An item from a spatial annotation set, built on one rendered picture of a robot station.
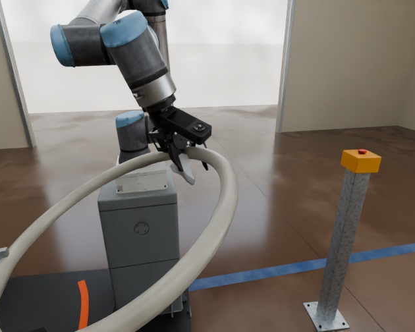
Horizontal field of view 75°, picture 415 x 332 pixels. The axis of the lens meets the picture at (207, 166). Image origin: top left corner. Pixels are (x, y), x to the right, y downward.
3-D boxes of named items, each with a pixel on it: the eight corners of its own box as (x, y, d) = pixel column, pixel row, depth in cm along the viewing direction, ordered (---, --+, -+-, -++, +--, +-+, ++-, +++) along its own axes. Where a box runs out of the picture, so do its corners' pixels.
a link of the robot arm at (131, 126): (122, 141, 152) (116, 110, 144) (152, 139, 153) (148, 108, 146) (116, 151, 138) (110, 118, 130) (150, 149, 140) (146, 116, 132)
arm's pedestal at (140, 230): (116, 272, 204) (99, 168, 172) (181, 262, 213) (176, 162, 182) (108, 332, 158) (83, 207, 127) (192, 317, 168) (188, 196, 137)
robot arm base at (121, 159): (117, 158, 155) (114, 141, 151) (150, 152, 161) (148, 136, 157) (120, 172, 139) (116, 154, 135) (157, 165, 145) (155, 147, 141)
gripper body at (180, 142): (178, 138, 70) (157, 95, 64) (201, 138, 64) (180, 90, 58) (158, 154, 66) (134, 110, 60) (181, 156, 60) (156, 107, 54)
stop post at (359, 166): (349, 328, 161) (397, 158, 121) (317, 332, 159) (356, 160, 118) (331, 300, 179) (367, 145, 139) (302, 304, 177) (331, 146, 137)
